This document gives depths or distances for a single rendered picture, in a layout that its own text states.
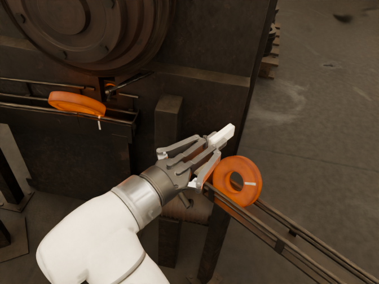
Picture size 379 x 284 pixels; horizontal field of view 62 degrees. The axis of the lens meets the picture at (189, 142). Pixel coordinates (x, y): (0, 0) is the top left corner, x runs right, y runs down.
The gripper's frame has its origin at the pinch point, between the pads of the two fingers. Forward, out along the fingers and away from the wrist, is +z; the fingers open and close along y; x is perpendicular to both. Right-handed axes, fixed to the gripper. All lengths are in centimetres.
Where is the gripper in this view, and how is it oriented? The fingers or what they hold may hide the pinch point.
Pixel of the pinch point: (221, 137)
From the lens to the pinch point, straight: 69.5
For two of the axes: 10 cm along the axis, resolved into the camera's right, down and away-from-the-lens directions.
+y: 7.0, 5.4, -4.7
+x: 0.1, -6.6, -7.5
